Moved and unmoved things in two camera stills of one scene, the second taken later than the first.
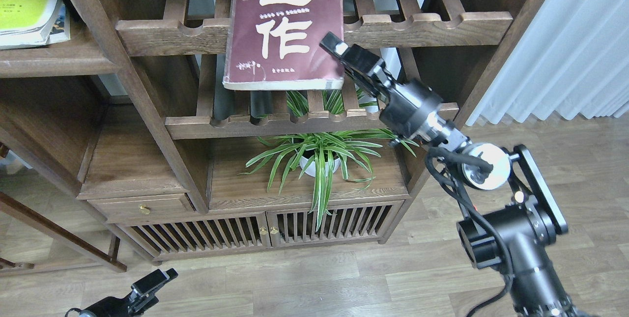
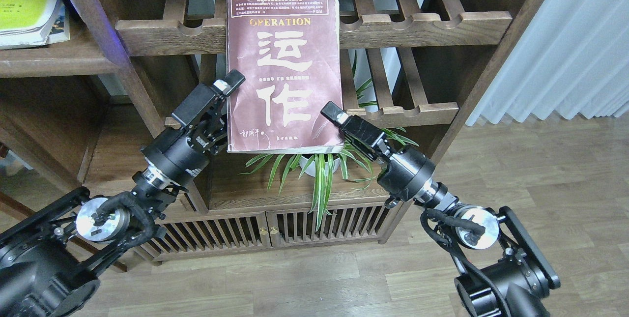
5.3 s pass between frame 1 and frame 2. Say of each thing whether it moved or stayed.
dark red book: moved
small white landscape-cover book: stayed
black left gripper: moved
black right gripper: moved
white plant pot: stayed
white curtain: stayed
